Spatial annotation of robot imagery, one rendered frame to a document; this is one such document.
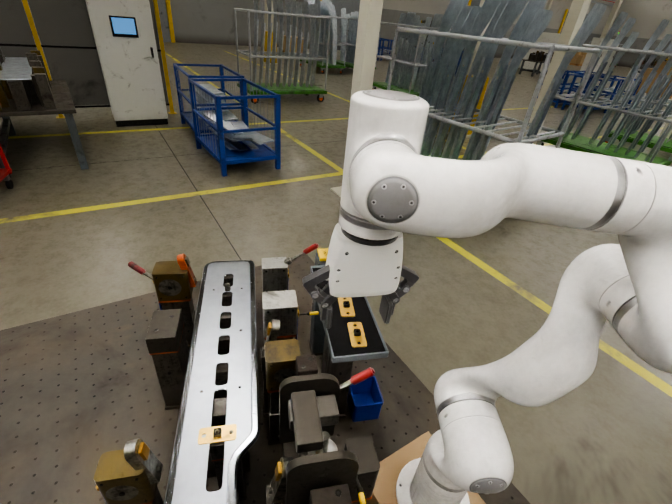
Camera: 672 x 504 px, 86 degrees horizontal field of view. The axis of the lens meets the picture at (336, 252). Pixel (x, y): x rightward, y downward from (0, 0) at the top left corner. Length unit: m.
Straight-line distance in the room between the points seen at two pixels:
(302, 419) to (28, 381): 1.13
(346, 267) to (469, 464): 0.46
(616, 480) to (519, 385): 1.86
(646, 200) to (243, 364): 0.93
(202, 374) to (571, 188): 0.93
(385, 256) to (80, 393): 1.27
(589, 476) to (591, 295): 1.86
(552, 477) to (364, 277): 2.00
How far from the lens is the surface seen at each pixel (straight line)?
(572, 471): 2.46
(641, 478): 2.66
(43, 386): 1.64
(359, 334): 0.93
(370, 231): 0.43
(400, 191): 0.33
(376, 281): 0.50
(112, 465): 0.95
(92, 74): 7.85
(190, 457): 0.96
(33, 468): 1.45
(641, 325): 0.62
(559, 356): 0.70
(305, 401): 0.78
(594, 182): 0.49
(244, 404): 1.01
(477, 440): 0.79
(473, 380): 0.81
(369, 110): 0.39
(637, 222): 0.54
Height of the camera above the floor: 1.83
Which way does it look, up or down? 33 degrees down
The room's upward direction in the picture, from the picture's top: 6 degrees clockwise
